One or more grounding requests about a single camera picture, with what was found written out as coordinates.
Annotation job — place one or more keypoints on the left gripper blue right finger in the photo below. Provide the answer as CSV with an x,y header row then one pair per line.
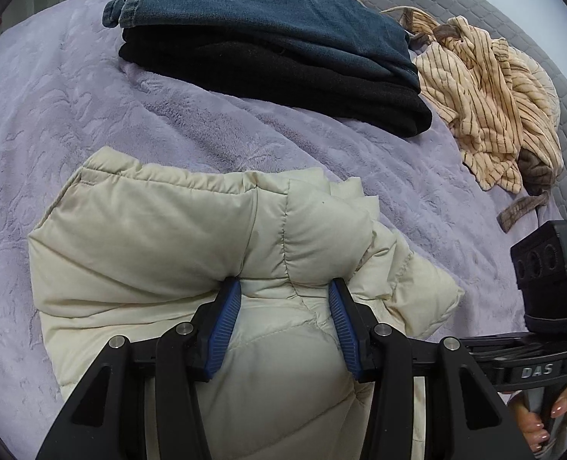
x,y
352,330

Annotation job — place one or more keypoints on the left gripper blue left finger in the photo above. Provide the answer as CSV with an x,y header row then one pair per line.
x,y
214,324

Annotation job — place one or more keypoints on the cream quilted puffer jacket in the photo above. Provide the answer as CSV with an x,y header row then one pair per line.
x,y
133,249

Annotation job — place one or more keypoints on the person right hand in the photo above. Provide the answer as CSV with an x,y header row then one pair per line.
x,y
531,425

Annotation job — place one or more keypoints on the beige striped crumpled shirt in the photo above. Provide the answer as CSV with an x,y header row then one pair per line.
x,y
495,99

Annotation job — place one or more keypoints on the folded black garment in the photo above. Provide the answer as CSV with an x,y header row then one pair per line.
x,y
256,73

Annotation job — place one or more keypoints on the purple plush bed blanket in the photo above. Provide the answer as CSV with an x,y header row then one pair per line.
x,y
65,93

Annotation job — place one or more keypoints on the folded blue denim jeans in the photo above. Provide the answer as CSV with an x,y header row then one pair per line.
x,y
341,33

